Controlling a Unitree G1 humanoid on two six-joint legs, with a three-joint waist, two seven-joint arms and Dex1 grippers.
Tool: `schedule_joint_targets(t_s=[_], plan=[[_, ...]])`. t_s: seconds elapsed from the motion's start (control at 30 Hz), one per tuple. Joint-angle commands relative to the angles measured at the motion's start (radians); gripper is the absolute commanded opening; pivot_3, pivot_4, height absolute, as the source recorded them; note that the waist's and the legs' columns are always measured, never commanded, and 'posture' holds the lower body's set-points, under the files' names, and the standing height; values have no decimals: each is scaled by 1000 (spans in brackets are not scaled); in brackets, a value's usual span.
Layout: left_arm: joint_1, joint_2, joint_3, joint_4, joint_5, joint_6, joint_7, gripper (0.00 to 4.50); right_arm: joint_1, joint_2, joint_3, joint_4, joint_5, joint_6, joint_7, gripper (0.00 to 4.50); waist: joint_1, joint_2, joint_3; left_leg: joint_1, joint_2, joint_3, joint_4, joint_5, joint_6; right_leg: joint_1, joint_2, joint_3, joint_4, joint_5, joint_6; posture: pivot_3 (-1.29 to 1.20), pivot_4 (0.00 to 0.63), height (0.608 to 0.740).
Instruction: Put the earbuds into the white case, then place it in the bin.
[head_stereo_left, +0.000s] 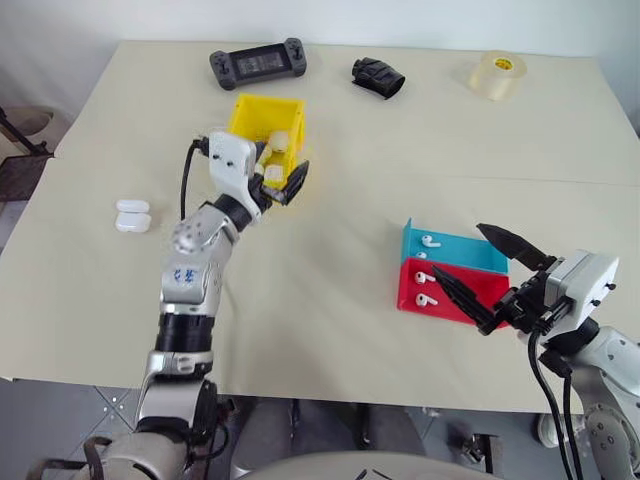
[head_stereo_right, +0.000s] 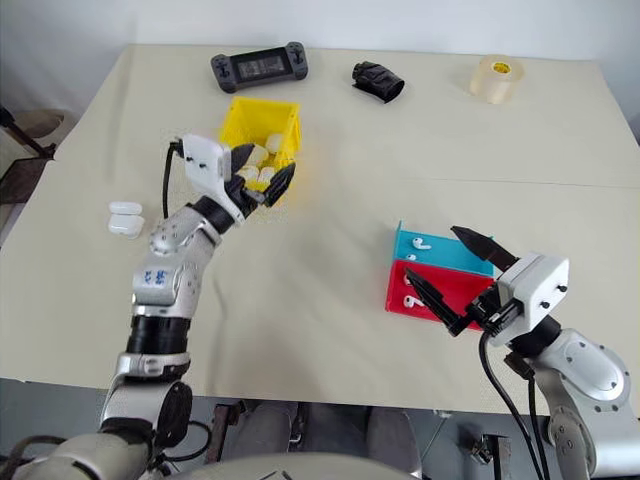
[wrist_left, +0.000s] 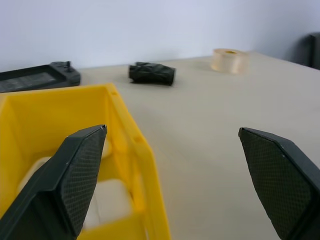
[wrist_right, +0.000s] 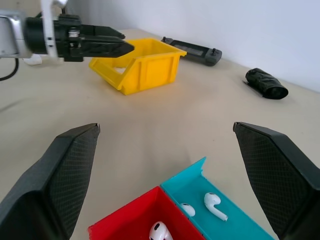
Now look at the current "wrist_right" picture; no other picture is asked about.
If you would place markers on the teal plastic tray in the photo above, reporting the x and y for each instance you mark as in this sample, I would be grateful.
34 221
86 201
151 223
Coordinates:
237 225

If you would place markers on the small white object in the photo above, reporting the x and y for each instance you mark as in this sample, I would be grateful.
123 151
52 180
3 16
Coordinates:
33 61

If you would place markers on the yellow plastic bin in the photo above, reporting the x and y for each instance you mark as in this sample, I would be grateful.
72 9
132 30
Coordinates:
150 70

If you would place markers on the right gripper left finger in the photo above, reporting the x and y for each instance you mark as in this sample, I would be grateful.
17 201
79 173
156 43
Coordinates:
42 190

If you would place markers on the black rolled bag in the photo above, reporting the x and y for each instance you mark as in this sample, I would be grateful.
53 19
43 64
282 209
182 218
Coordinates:
265 83

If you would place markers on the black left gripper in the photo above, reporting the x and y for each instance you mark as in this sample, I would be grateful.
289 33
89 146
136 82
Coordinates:
68 47

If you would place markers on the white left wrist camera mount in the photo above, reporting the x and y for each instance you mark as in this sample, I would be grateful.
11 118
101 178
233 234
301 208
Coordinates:
50 27

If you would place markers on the black handheld controller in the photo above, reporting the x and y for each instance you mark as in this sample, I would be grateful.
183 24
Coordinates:
207 56

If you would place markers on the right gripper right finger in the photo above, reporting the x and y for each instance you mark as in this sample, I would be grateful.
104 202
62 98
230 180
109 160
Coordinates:
280 180

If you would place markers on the red plastic tray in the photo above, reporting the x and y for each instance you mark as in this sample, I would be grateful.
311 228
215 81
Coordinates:
130 217

